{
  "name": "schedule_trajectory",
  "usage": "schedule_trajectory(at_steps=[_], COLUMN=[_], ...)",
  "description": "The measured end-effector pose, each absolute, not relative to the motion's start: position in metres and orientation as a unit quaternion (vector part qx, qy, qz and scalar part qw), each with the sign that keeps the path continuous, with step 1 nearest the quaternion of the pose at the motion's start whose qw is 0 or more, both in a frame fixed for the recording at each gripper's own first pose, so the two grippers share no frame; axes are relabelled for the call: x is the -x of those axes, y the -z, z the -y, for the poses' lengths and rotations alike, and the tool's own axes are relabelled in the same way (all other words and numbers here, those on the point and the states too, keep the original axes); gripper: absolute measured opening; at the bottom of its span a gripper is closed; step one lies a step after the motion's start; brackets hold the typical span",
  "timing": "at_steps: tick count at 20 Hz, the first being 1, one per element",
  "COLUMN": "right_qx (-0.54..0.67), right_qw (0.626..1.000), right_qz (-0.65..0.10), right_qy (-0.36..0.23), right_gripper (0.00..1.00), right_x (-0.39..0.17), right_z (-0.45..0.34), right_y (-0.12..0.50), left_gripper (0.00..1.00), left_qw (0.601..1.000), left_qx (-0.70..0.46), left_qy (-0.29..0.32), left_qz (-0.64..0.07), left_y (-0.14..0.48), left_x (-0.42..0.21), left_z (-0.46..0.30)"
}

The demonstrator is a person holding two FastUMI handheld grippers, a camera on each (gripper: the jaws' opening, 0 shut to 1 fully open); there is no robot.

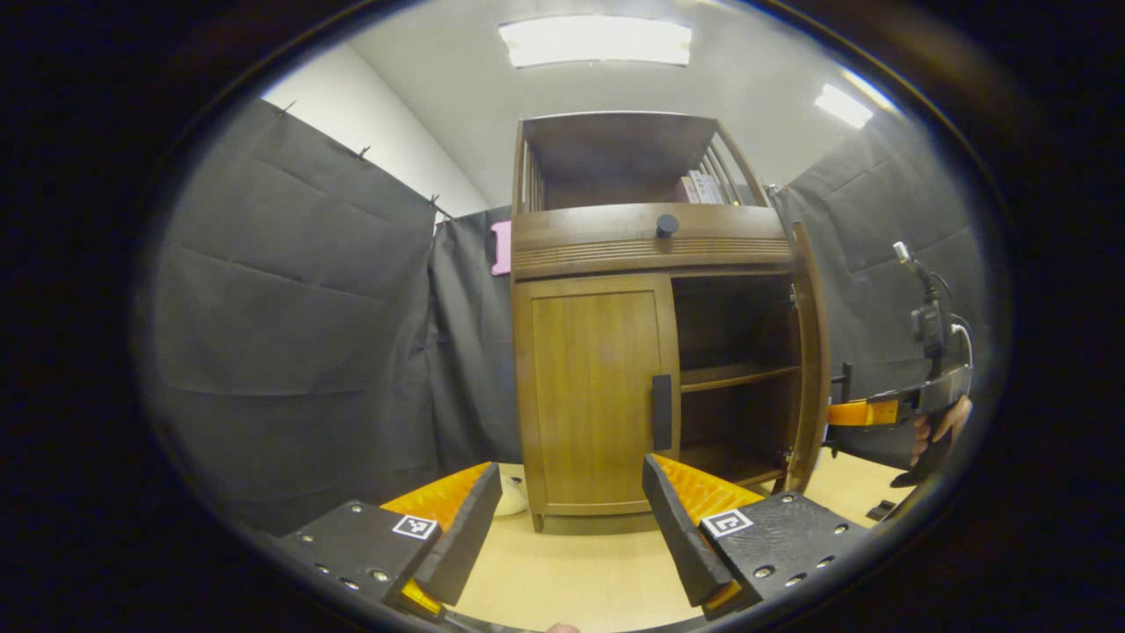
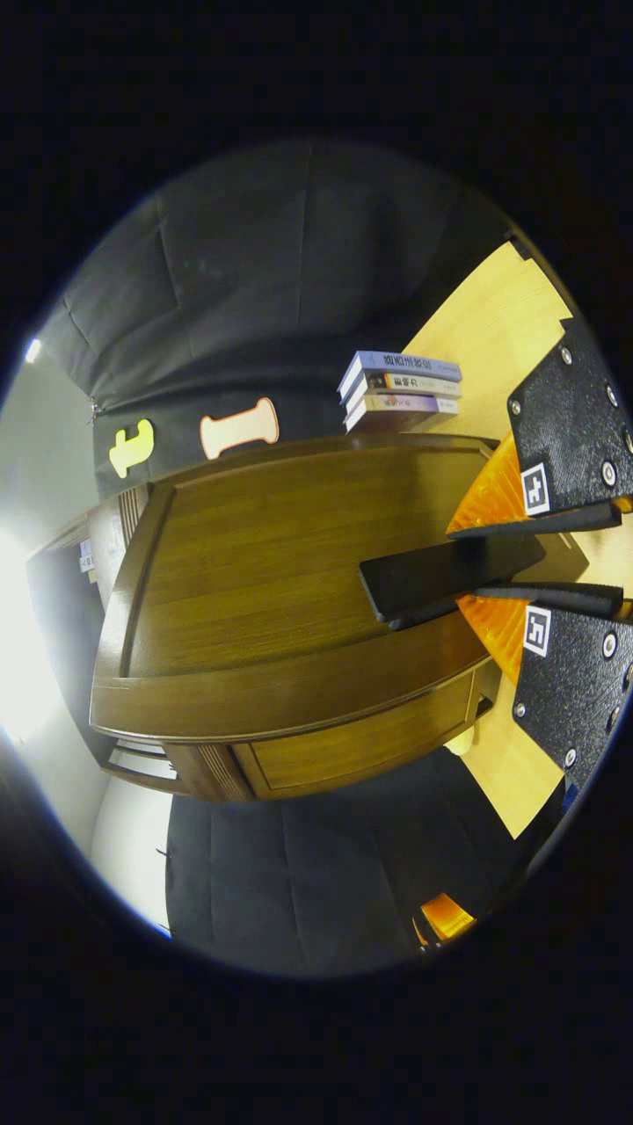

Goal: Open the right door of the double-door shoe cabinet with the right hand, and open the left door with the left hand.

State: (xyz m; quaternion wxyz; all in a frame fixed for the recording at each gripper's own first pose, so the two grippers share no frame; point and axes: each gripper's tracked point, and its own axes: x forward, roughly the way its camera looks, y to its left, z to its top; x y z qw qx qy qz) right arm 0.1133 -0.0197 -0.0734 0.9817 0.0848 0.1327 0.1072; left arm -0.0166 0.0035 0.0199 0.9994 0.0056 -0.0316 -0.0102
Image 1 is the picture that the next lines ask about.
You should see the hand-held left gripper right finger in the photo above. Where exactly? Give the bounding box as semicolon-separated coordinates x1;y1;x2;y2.
642;453;871;616

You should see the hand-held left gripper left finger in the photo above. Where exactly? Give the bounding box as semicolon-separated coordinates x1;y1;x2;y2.
272;462;504;616

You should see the wooden cabinet door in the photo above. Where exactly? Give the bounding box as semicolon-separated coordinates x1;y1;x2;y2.
514;274;682;518
785;222;831;495

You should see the wooden double-door shoe cabinet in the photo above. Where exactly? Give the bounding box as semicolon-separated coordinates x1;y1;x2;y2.
512;111;831;535

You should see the wooden cabinet drawer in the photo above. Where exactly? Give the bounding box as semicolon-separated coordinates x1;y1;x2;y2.
512;204;796;282

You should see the small cream object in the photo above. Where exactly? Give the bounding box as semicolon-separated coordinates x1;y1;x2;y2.
494;475;530;518

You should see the wooden inner shelf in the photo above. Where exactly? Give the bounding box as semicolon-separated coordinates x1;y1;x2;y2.
679;363;802;394

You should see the black backdrop cloth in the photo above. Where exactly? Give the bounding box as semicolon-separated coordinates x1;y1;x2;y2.
141;97;994;537

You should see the small ceiling light panel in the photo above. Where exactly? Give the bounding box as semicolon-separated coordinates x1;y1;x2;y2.
814;83;875;130

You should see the large ceiling light panel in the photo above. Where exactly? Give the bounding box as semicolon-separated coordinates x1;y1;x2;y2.
498;15;693;69

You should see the black left door handle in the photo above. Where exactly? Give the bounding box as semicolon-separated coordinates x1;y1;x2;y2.
651;375;674;452

